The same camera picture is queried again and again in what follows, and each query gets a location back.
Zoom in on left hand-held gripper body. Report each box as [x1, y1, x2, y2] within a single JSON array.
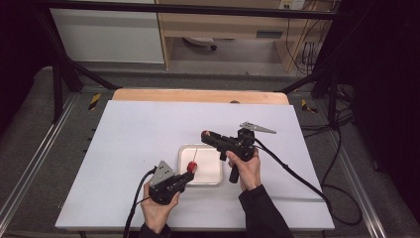
[[148, 160, 186, 205]]

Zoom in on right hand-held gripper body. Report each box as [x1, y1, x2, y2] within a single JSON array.
[[217, 121, 277, 184]]

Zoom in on white square tray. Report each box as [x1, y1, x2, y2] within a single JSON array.
[[177, 144, 224, 186]]

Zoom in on person's right hand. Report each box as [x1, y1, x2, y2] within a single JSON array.
[[226, 148, 263, 192]]

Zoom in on person's left hand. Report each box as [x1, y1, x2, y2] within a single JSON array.
[[141, 181, 181, 235]]

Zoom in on wooden table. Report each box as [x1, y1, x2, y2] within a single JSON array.
[[111, 87, 290, 106]]

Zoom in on white board table cover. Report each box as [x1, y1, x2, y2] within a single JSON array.
[[54, 100, 336, 231]]

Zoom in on yellow black hazard tape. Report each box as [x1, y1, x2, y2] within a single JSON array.
[[300, 98, 319, 114], [87, 92, 102, 111]]

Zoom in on office chair base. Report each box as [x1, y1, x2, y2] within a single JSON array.
[[182, 37, 218, 52]]

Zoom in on light wooden desk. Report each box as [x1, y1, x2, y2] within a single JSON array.
[[155, 0, 335, 72]]

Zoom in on white cabinet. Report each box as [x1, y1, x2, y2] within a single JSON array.
[[49, 0, 165, 64]]

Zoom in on left hand-held gripper cable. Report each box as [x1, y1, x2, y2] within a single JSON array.
[[123, 167, 158, 238]]

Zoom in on hand-held gripper cable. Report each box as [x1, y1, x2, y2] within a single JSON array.
[[253, 136, 363, 226], [123, 167, 158, 238]]

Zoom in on right hand-held gripper cable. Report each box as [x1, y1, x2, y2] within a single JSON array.
[[253, 136, 363, 226]]

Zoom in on black cables on floor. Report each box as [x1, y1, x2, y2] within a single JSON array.
[[300, 83, 357, 139]]

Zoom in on black cables under desk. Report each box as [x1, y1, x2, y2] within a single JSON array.
[[285, 0, 341, 76]]

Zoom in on aluminium rail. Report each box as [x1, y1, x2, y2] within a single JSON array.
[[0, 93, 79, 226], [326, 130, 388, 238]]

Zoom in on black metal frame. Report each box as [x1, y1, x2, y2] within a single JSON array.
[[33, 0, 374, 124]]

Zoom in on white wall socket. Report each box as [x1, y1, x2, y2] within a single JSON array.
[[278, 0, 306, 11]]

